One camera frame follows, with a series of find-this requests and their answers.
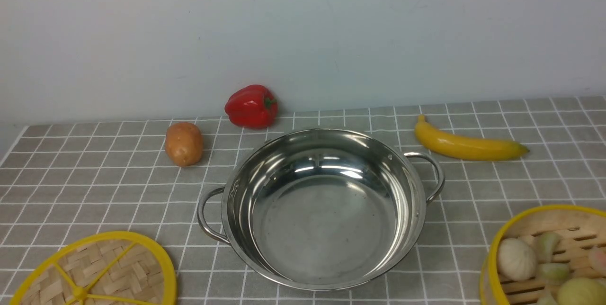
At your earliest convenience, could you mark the yellow woven steamer lid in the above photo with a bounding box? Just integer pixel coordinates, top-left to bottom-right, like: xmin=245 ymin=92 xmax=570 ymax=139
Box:
xmin=10 ymin=231 xmax=178 ymax=305

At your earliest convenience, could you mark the yellow bamboo steamer basket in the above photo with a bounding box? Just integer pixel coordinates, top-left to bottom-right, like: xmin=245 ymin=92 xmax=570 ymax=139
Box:
xmin=479 ymin=205 xmax=605 ymax=305

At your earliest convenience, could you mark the stainless steel pot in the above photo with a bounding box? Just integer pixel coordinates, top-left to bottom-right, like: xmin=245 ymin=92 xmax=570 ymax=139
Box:
xmin=196 ymin=128 xmax=445 ymax=291

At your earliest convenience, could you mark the red bell pepper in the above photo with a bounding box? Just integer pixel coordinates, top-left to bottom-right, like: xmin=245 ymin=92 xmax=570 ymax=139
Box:
xmin=224 ymin=84 xmax=278 ymax=129

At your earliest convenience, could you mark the brown potato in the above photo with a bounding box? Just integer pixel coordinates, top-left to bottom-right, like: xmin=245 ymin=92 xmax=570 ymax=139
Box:
xmin=165 ymin=122 xmax=204 ymax=167

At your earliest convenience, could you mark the yellow banana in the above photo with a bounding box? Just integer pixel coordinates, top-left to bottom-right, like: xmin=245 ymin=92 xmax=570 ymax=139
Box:
xmin=415 ymin=114 xmax=530 ymax=161

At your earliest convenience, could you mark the grey checked tablecloth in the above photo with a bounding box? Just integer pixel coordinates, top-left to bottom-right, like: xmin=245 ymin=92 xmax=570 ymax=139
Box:
xmin=0 ymin=96 xmax=606 ymax=305

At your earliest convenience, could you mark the white round bun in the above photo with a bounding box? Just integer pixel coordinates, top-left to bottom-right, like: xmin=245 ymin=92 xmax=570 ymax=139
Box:
xmin=497 ymin=238 xmax=538 ymax=281

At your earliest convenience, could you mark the yellow round bun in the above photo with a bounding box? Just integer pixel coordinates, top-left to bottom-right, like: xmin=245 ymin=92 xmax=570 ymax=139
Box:
xmin=556 ymin=278 xmax=606 ymax=305

